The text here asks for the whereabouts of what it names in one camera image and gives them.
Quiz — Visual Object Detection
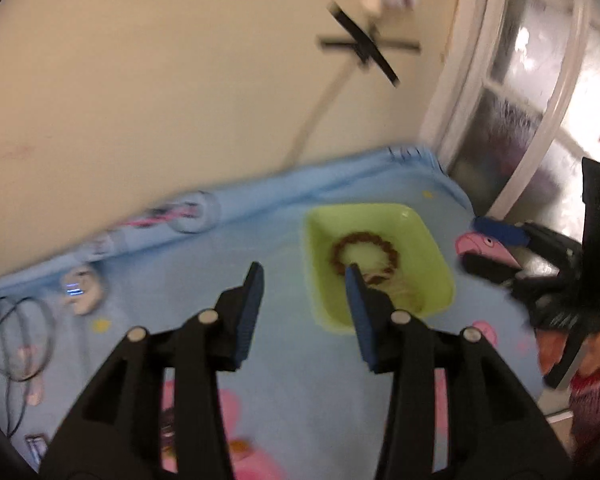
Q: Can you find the thin brown bracelet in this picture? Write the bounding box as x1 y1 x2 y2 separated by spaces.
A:
359 265 397 287

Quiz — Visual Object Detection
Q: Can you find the white-framed window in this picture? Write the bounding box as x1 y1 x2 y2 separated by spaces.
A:
420 0 600 241

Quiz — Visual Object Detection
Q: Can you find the red pink clothing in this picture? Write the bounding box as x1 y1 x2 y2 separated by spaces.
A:
567 345 600 461

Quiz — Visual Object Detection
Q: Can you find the black tape cross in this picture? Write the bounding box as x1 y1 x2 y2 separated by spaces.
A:
317 2 421 88

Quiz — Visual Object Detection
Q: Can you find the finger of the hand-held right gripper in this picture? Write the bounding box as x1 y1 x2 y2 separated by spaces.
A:
472 216 581 263
460 252 563 303

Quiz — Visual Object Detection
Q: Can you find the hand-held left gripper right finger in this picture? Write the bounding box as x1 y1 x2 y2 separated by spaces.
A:
344 265 573 480

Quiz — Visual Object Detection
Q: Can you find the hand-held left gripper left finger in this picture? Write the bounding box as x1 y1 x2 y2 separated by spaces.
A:
39 261 265 480

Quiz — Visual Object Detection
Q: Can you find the white charger device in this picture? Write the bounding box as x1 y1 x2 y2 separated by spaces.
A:
62 267 106 316

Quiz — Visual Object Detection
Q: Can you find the blue cartoon pig blanket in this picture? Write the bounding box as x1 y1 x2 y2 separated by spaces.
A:
0 145 546 480

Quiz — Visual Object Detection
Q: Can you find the white wall cable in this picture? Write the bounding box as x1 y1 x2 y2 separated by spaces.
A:
285 57 356 166

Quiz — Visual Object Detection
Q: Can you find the green plastic tray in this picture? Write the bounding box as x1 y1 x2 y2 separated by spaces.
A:
302 203 455 333

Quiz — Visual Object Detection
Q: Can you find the brown bead bracelet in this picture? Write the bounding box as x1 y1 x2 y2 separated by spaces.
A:
330 231 401 277

